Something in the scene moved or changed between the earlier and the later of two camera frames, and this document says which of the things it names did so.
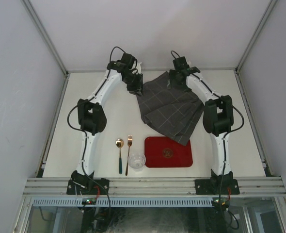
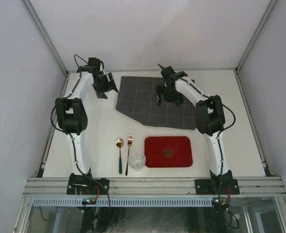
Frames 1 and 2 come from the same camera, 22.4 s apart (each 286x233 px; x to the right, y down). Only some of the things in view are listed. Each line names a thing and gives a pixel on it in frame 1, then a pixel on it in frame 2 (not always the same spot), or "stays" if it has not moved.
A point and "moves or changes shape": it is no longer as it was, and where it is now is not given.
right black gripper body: (172, 75) -> (169, 95)
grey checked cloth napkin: (176, 112) moves or changes shape
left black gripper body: (134, 82) -> (103, 85)
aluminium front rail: (251, 187) stays
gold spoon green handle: (119, 143) stays
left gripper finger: (139, 92) -> (116, 89)
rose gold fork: (130, 140) stays
